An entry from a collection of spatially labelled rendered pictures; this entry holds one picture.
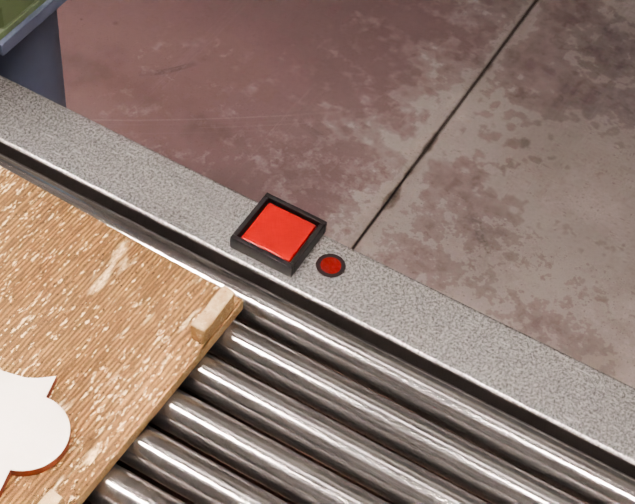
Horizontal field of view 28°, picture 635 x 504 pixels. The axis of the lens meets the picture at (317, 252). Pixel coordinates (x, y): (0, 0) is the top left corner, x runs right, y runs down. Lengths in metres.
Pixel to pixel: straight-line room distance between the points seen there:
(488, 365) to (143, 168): 0.44
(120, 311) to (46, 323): 0.07
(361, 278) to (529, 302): 1.22
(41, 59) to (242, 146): 0.95
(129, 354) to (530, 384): 0.40
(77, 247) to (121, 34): 1.66
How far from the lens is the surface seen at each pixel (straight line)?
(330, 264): 1.33
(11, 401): 1.20
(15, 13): 1.64
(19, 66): 1.80
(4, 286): 1.29
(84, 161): 1.42
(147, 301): 1.27
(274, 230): 1.34
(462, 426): 1.25
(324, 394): 1.24
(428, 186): 2.66
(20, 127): 1.46
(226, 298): 1.24
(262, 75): 2.84
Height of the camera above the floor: 1.96
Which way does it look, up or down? 51 degrees down
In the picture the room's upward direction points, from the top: 8 degrees clockwise
